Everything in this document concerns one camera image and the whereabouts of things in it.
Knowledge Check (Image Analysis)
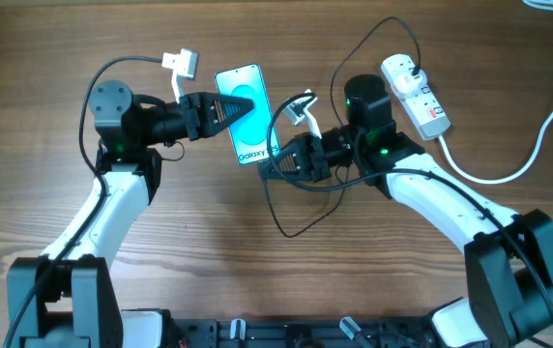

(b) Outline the turquoise Galaxy smartphone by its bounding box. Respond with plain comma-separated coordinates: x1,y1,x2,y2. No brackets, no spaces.
215,64,273,165

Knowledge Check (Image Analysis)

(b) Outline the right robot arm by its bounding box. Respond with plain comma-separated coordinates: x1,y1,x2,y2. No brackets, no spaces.
258,74,553,347

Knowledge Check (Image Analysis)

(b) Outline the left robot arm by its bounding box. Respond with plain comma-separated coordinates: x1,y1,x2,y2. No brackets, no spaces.
4,80,253,347

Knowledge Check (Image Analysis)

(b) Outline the white charger plug adapter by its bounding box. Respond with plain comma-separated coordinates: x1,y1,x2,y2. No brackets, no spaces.
393,71,427,98

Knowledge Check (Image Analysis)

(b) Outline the white power strip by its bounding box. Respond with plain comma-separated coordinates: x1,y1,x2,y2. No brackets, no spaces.
381,54,451,140

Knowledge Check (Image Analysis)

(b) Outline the black mounting rail base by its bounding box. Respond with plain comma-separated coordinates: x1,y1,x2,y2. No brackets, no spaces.
164,317,439,348

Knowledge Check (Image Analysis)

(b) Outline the white power strip cord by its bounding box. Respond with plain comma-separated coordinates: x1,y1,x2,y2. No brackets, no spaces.
437,0,553,186

